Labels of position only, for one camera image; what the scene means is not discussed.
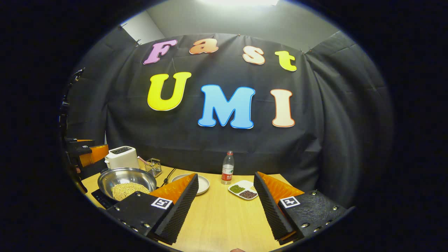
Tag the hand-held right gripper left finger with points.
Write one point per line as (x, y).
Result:
(178, 213)

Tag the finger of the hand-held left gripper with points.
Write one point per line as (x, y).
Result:
(84, 140)
(96, 154)

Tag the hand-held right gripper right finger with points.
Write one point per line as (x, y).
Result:
(271, 210)

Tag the stainless steel pot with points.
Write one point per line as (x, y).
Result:
(115, 176)

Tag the black induction cooktop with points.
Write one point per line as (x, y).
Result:
(101, 199)

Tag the white toaster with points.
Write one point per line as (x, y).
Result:
(122, 159)

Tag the dark red beans portion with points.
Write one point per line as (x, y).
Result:
(247, 194)

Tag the white divided dish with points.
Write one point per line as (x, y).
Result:
(245, 183)

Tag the white round plate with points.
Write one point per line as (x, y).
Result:
(203, 185)

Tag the green mung beans portion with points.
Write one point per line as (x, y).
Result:
(237, 189)

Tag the pink stick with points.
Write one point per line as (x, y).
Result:
(142, 160)

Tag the pile of soybeans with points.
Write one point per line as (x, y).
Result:
(127, 190)

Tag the clear water bottle red label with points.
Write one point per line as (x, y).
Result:
(227, 169)

